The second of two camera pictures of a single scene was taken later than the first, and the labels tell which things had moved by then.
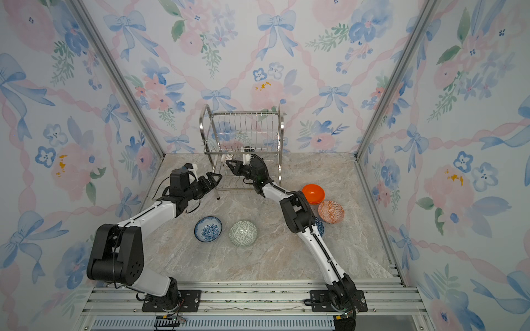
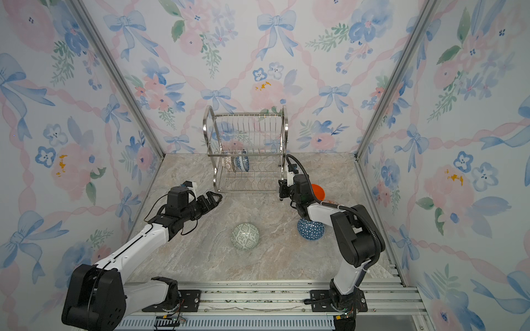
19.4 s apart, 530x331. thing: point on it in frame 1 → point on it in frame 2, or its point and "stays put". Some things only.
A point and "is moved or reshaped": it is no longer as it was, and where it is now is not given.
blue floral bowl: [208, 229] is moved or reshaped
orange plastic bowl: [315, 193] stays put
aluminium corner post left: [87, 18] stays put
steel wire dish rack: [227, 135] stays put
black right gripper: [239, 169] → [284, 192]
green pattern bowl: [243, 233] stays put
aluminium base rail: [261, 307] stays put
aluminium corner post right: [428, 10] stays put
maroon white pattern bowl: [226, 157] is moved or reshaped
